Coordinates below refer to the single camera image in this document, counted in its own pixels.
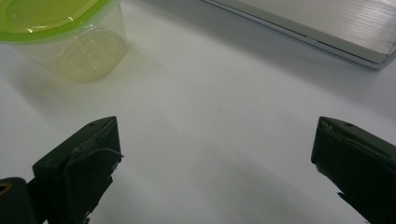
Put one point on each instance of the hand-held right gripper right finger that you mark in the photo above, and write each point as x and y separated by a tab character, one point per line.
358	168

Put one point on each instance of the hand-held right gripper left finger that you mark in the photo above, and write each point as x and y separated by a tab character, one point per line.
77	174

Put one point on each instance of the tall green-lidded plastic container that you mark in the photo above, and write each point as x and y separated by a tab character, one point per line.
62	28

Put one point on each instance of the white metal rack with grey shelf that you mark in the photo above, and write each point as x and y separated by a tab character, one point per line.
327	25

